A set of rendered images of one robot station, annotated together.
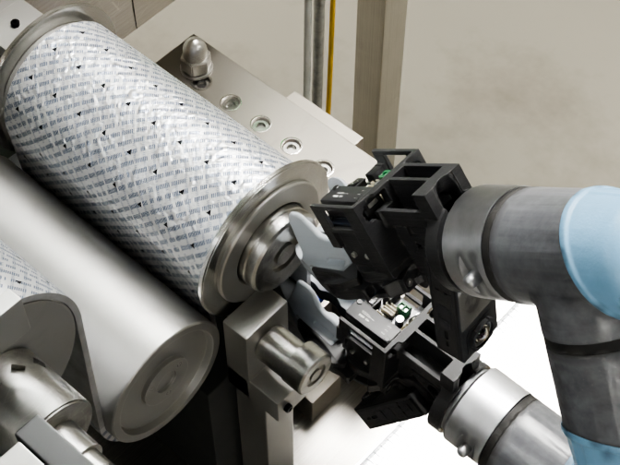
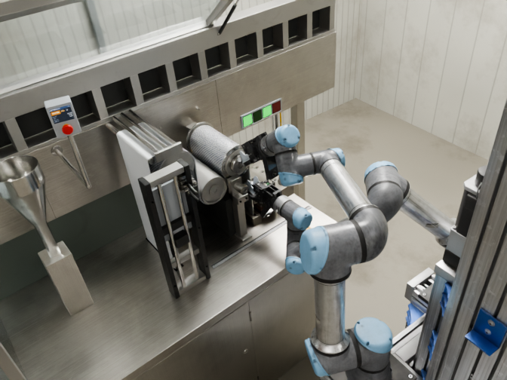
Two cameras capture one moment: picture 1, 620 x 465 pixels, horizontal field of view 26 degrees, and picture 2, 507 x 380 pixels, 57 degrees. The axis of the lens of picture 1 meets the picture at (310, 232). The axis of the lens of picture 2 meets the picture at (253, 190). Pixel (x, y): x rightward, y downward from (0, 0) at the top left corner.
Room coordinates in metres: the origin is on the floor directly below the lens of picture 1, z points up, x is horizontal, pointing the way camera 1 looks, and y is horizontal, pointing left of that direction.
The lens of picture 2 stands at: (-0.83, -0.34, 2.27)
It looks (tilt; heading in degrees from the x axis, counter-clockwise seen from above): 38 degrees down; 12
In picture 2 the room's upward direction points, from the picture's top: 5 degrees counter-clockwise
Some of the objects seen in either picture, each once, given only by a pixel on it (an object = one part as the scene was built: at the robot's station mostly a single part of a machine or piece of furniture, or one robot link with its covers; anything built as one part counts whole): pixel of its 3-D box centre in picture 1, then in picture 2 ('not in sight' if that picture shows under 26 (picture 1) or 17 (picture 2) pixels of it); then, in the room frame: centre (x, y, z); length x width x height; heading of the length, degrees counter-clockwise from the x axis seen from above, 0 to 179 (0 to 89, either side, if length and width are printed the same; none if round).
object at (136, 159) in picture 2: not in sight; (146, 197); (0.48, 0.38, 1.17); 0.34 x 0.05 x 0.54; 48
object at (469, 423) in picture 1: (481, 415); (281, 206); (0.53, -0.15, 1.11); 0.08 x 0.05 x 0.08; 138
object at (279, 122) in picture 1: (276, 186); (251, 176); (0.86, 0.04, 1.00); 0.40 x 0.16 x 0.06; 48
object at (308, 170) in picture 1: (265, 239); (237, 162); (0.62, 0.04, 1.25); 0.15 x 0.01 x 0.15; 138
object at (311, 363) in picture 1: (306, 368); (243, 189); (0.54, 0.00, 1.18); 0.04 x 0.02 x 0.04; 138
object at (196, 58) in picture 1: (195, 53); not in sight; (1.00, 0.12, 1.05); 0.04 x 0.04 x 0.04
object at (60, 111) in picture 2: not in sight; (63, 117); (0.23, 0.43, 1.66); 0.07 x 0.07 x 0.10; 35
